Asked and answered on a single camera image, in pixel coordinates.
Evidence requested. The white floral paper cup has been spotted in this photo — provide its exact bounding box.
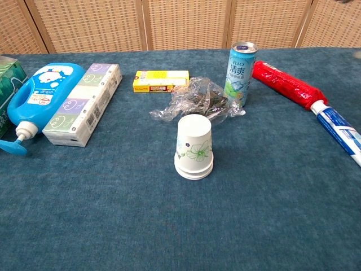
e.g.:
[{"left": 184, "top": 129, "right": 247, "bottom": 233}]
[
  {"left": 174, "top": 165, "right": 214, "bottom": 177},
  {"left": 174, "top": 113, "right": 214, "bottom": 172}
]

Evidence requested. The clear plastic bag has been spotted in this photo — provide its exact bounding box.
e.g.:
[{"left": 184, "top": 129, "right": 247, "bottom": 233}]
[{"left": 149, "top": 76, "right": 246, "bottom": 123}]

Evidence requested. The yellow cardboard box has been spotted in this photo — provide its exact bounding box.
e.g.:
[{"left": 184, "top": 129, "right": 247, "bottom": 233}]
[{"left": 133, "top": 70, "right": 190, "bottom": 93}]

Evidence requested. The light blue drink can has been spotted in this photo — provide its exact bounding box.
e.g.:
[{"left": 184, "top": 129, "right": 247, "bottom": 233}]
[{"left": 224, "top": 41, "right": 258, "bottom": 108}]

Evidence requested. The blue table cloth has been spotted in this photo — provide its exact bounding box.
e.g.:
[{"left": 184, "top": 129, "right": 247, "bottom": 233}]
[{"left": 0, "top": 47, "right": 361, "bottom": 271}]

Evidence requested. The pastel tissue pack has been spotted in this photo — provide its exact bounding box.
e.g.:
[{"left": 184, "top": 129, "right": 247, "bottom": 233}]
[{"left": 42, "top": 63, "right": 124, "bottom": 148}]

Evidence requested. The wicker folding screen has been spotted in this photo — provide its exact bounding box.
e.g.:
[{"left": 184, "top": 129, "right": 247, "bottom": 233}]
[{"left": 0, "top": 0, "right": 361, "bottom": 55}]

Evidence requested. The red plastic wrapped roll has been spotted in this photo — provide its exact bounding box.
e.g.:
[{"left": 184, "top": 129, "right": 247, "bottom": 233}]
[{"left": 252, "top": 60, "right": 329, "bottom": 111}]

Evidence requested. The blue pump detergent bottle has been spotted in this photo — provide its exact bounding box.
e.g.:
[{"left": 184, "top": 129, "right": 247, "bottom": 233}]
[{"left": 0, "top": 62, "right": 87, "bottom": 157}]

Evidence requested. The blue white toothpaste tube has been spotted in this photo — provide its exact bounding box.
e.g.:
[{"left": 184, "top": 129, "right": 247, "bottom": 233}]
[{"left": 310, "top": 100, "right": 361, "bottom": 167}]

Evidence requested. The green tea bag box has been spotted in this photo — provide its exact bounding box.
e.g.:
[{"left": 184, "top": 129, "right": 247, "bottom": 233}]
[{"left": 0, "top": 55, "right": 28, "bottom": 139}]

